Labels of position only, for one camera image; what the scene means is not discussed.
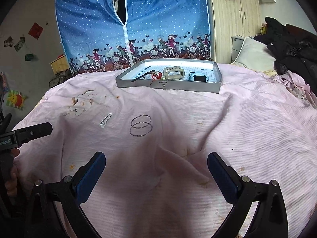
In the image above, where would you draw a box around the white beaded hair clip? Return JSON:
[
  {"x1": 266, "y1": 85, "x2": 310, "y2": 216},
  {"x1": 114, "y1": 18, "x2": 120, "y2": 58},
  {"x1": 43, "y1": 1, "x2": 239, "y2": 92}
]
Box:
[{"x1": 99, "y1": 113, "x2": 113, "y2": 128}]

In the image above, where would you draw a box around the beige large hair claw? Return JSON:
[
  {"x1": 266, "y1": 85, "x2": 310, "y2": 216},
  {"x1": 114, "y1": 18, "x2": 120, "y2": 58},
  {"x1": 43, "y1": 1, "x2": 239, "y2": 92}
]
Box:
[{"x1": 163, "y1": 66, "x2": 185, "y2": 80}]

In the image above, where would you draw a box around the person's left hand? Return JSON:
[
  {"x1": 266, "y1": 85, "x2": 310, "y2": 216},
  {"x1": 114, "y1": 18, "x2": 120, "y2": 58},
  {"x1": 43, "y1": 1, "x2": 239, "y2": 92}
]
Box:
[{"x1": 4, "y1": 148, "x2": 21, "y2": 198}]

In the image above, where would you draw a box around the yellow storage box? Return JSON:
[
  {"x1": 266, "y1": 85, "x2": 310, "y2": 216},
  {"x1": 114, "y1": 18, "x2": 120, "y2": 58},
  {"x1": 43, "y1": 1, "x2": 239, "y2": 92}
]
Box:
[{"x1": 50, "y1": 55, "x2": 69, "y2": 74}]

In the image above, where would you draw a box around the grey shallow tray box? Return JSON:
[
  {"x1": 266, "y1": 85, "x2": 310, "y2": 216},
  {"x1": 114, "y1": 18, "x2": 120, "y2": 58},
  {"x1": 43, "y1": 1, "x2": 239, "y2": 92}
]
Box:
[{"x1": 116, "y1": 59, "x2": 222, "y2": 93}]

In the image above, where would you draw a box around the white pillow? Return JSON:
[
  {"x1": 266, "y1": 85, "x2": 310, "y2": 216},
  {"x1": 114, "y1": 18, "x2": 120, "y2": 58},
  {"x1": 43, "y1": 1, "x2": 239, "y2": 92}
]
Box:
[{"x1": 232, "y1": 37, "x2": 276, "y2": 72}]

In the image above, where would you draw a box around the black jacket pile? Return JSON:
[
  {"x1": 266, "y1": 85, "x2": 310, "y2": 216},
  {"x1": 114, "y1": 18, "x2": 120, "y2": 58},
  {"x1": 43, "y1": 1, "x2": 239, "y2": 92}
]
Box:
[{"x1": 254, "y1": 17, "x2": 316, "y2": 93}]

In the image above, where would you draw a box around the grey bedside drawer cabinet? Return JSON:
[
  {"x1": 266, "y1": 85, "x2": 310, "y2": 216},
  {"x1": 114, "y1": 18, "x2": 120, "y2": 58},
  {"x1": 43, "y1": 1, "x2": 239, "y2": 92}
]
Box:
[{"x1": 230, "y1": 36, "x2": 244, "y2": 62}]

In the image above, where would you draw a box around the blue printed fabric wardrobe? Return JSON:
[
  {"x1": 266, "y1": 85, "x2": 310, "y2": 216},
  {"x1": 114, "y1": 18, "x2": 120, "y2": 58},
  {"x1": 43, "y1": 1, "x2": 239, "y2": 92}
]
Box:
[{"x1": 55, "y1": 0, "x2": 211, "y2": 75}]

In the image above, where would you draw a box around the beige wooden wardrobe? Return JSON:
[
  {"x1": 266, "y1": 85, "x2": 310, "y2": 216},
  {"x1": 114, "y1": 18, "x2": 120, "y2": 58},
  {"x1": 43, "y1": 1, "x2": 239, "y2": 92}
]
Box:
[{"x1": 209, "y1": 0, "x2": 261, "y2": 63}]

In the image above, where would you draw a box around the green wall ornament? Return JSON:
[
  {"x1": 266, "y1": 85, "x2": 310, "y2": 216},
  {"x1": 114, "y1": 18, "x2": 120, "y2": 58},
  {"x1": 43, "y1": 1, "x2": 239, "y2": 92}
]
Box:
[{"x1": 24, "y1": 54, "x2": 37, "y2": 61}]

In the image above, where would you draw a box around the red paper wall decoration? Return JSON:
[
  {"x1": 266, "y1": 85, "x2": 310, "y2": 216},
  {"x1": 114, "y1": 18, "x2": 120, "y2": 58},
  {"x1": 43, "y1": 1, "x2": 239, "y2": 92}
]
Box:
[{"x1": 28, "y1": 23, "x2": 44, "y2": 40}]

